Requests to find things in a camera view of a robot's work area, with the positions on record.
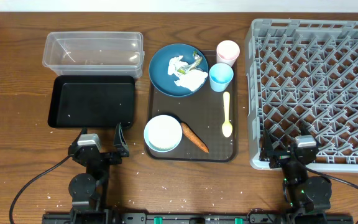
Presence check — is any light blue bowl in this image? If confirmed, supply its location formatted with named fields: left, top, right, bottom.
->
left=143, top=114, right=183, bottom=153

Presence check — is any orange carrot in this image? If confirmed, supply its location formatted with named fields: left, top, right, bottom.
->
left=180, top=123, right=209, bottom=153

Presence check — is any white tissue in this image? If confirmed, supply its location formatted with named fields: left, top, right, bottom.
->
left=167, top=55, right=188, bottom=77
left=175, top=69, right=208, bottom=91

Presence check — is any green snack wrapper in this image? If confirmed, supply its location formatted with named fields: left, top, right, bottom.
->
left=177, top=51, right=203, bottom=74

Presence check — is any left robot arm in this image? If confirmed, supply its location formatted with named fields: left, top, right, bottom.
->
left=67, top=123, right=129, bottom=224

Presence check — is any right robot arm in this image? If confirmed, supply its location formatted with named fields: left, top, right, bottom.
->
left=260, top=126, right=332, bottom=223

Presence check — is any grey dishwasher rack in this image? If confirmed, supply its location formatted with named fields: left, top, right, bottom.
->
left=245, top=19, right=358, bottom=173

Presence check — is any black rectangular tray bin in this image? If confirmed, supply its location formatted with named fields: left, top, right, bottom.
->
left=48, top=75, right=135, bottom=129

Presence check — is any yellow plastic spoon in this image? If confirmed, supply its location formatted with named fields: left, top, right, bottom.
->
left=222, top=91, right=232, bottom=138

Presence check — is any dark brown serving tray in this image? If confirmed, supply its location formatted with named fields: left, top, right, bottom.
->
left=144, top=50, right=239, bottom=163

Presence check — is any clear plastic bin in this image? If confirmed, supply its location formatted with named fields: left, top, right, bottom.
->
left=42, top=31, right=145, bottom=78

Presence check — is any dark blue plate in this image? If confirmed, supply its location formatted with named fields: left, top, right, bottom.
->
left=149, top=44, right=209, bottom=97

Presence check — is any light blue cup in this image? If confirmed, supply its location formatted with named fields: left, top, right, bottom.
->
left=209, top=63, right=234, bottom=92

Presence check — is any pink cup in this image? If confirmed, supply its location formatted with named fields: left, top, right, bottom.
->
left=216, top=40, right=240, bottom=67

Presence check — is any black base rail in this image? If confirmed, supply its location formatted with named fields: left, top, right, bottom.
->
left=41, top=212, right=354, bottom=224

